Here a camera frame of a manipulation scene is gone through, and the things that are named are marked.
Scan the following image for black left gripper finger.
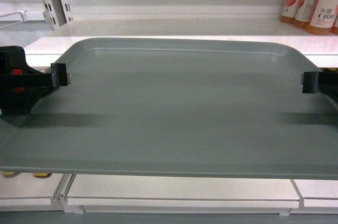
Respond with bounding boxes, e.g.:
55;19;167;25
1;63;71;88

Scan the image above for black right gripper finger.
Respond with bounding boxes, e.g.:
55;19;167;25
302;71;337;94

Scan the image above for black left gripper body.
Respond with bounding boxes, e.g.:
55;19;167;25
1;46;60;119

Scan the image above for grey silver serving tray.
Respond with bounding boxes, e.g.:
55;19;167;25
1;38;337;180

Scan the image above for white upper store shelf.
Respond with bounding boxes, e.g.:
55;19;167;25
1;18;337;68

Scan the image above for orange C100 juice bottle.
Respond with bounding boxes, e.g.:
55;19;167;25
305;0;337;35

